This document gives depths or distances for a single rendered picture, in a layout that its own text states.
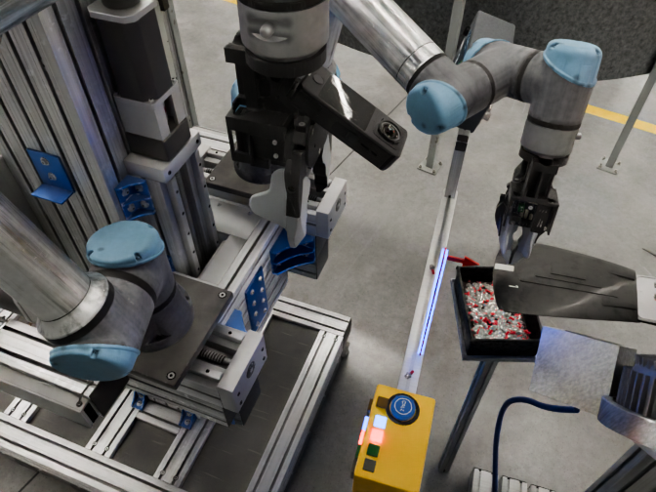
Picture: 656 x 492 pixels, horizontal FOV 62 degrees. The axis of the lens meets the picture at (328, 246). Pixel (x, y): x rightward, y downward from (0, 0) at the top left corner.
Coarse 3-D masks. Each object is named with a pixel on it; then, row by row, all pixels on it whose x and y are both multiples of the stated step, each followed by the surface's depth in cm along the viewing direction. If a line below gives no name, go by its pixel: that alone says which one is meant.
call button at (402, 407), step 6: (396, 396) 89; (402, 396) 89; (396, 402) 89; (402, 402) 89; (408, 402) 89; (390, 408) 88; (396, 408) 88; (402, 408) 88; (408, 408) 88; (414, 408) 88; (396, 414) 87; (402, 414) 87; (408, 414) 87; (402, 420) 87
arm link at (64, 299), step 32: (0, 192) 66; (0, 224) 65; (32, 224) 70; (0, 256) 66; (32, 256) 68; (64, 256) 74; (32, 288) 70; (64, 288) 73; (96, 288) 77; (128, 288) 83; (64, 320) 74; (96, 320) 76; (128, 320) 81; (64, 352) 75; (96, 352) 76; (128, 352) 79
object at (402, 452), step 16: (416, 400) 90; (432, 400) 90; (384, 416) 88; (416, 416) 88; (432, 416) 89; (368, 432) 86; (384, 432) 86; (400, 432) 86; (416, 432) 86; (384, 448) 85; (400, 448) 85; (416, 448) 85; (384, 464) 83; (400, 464) 83; (416, 464) 83; (368, 480) 82; (384, 480) 81; (400, 480) 81; (416, 480) 81
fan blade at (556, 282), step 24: (504, 264) 97; (528, 264) 96; (552, 264) 96; (576, 264) 95; (600, 264) 95; (504, 288) 91; (528, 288) 92; (552, 288) 91; (576, 288) 91; (600, 288) 91; (624, 288) 90; (528, 312) 88; (552, 312) 88; (576, 312) 88; (600, 312) 88; (624, 312) 88
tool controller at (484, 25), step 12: (480, 12) 144; (480, 24) 140; (492, 24) 142; (504, 24) 143; (468, 36) 141; (480, 36) 136; (492, 36) 138; (504, 36) 139; (468, 48) 132; (468, 120) 140; (480, 120) 140
